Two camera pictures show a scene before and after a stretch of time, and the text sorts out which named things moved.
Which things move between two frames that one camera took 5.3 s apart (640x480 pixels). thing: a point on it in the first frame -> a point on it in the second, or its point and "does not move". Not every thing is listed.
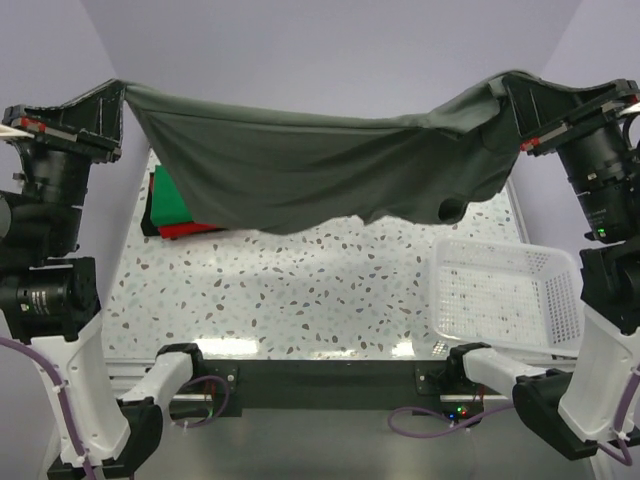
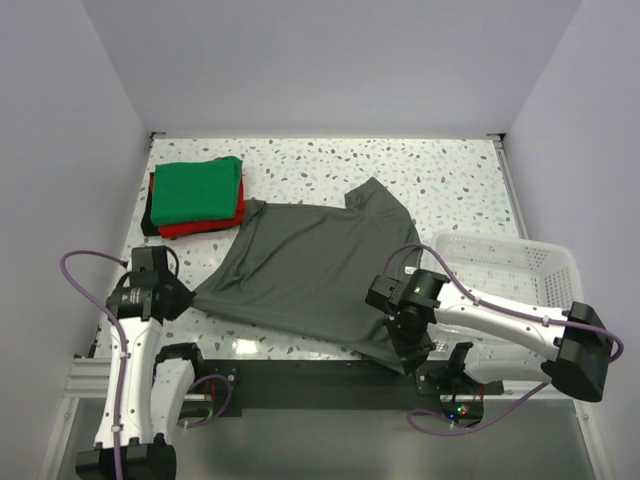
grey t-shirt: x=243 y=169 -> x=307 y=268
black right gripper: x=538 y=105 -> x=411 y=355
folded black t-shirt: x=147 y=225 does not move
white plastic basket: x=517 y=299 does not move
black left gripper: x=92 y=123 -> x=184 y=301
